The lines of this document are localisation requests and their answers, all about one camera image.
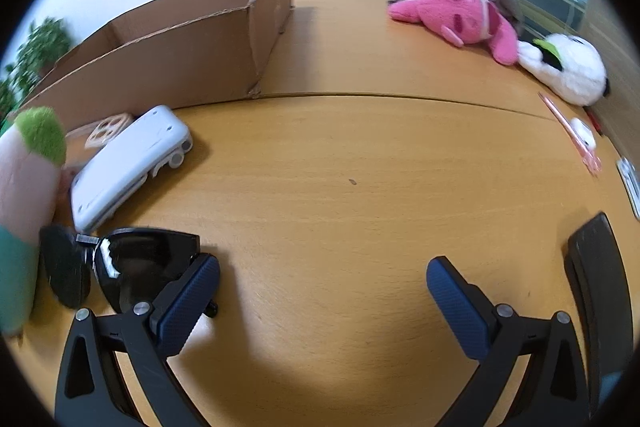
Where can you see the green potted plant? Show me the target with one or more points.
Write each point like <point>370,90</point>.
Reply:
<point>44,45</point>

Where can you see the pink green plush doll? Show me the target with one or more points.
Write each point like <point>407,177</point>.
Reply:
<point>33,152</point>

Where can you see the pink pen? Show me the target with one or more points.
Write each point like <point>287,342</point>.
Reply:
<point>589,158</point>

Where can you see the black sunglasses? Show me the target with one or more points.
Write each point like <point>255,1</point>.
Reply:
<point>129,264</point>

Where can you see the pink plush toy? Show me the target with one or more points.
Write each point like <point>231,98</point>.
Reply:
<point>462,22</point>

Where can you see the white handheld device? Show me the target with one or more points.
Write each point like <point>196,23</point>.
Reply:
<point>156,139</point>

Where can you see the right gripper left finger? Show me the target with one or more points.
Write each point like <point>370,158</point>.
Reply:
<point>91,390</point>

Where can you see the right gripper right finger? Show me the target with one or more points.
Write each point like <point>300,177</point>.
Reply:
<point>553,389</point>

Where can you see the white panda plush toy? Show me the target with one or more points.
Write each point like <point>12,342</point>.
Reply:
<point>568,65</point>

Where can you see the white blister pack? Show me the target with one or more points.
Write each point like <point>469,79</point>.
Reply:
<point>630,180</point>

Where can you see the clear phone case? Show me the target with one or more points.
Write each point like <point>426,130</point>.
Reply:
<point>85,142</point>

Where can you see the small white eraser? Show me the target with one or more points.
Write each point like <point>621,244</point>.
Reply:
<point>584,133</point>

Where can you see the brown cardboard box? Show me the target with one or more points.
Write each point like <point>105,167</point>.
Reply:
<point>179,53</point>

